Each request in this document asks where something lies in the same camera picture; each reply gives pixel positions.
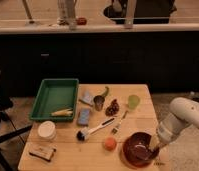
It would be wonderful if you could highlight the white lidded cup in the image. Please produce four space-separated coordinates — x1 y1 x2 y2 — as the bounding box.
38 121 56 140

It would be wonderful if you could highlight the light green cup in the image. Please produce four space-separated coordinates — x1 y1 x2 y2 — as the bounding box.
128 95 140 110

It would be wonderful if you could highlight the green plastic tray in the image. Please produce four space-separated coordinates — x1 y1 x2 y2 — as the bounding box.
30 78 79 122

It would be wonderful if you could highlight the orange fruit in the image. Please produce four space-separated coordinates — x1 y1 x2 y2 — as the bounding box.
103 137 117 151

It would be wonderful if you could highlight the black office chair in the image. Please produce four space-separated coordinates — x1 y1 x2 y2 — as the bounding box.
0 71 32 171

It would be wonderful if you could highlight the metal cup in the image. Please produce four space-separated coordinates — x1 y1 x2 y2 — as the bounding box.
93 95 105 111

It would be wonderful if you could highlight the dark red bowl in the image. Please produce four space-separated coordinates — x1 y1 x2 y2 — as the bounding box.
123 132 159 164

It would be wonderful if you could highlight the green chili pepper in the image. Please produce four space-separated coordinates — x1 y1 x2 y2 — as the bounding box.
101 86 110 98

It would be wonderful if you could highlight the dark grape bunch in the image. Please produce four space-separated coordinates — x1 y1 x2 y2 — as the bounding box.
105 99 119 116

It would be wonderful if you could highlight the grey cloth piece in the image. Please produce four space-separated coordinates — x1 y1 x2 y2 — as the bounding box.
80 91 93 106

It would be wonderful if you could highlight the red object on counter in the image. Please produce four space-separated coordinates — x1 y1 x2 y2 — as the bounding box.
76 17 87 25

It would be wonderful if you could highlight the blue sponge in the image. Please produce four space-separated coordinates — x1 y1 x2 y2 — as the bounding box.
77 108 90 126

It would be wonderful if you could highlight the metal fork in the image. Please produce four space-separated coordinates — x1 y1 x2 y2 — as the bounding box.
111 110 129 135

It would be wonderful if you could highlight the wooden block eraser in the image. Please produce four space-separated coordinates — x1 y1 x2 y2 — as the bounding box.
29 145 56 162

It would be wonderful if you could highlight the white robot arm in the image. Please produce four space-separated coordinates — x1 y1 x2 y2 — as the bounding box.
149 97 199 152

